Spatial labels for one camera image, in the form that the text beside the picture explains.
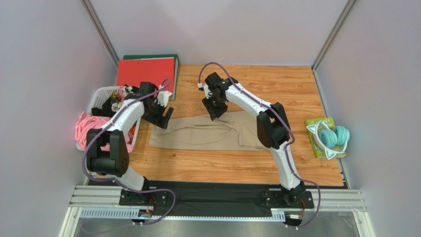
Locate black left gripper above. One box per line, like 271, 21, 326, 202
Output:
141, 99, 173, 129

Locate beige t-shirt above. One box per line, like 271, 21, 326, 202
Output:
149, 111, 267, 151

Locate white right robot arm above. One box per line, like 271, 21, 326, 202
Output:
197, 72, 306, 206

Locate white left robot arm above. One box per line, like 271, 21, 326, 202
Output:
82, 79, 173, 205

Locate green folder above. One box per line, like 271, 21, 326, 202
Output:
123, 54, 180, 101

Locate orange t-shirt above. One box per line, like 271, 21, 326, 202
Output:
129, 123, 136, 135

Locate black floral t-shirt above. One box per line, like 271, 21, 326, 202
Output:
91, 85, 139, 118

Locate white laundry basket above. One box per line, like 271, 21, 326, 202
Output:
75, 85, 142, 152

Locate pink t-shirt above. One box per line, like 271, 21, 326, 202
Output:
75, 112, 134, 153

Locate green book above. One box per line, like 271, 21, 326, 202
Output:
304, 117, 350, 160

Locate teal cat-ear headphones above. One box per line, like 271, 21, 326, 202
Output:
314, 121, 350, 159

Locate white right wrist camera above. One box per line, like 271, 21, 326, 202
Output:
197, 83, 213, 99

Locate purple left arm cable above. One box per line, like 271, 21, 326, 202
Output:
81, 78, 176, 226

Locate aluminium frame rail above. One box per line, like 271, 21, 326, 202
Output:
59, 181, 375, 237

